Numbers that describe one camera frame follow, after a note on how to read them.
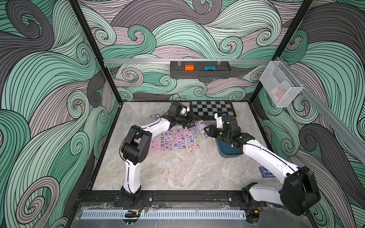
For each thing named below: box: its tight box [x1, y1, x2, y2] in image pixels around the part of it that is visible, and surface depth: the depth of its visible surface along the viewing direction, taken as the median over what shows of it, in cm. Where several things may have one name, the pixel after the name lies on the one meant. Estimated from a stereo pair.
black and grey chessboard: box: [190, 100, 238, 121], surface depth 113 cm
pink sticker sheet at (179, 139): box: [172, 128, 186, 151], surface depth 99 cm
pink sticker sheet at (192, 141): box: [185, 128, 201, 151], surface depth 99 cm
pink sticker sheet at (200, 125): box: [194, 119, 210, 140], surface depth 87 cm
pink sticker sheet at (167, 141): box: [160, 129, 174, 152], surface depth 97 cm
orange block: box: [184, 64, 195, 72], surface depth 97 cm
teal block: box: [203, 66, 217, 71], surface depth 96 cm
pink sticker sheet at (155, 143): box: [149, 133, 161, 152], surface depth 97 cm
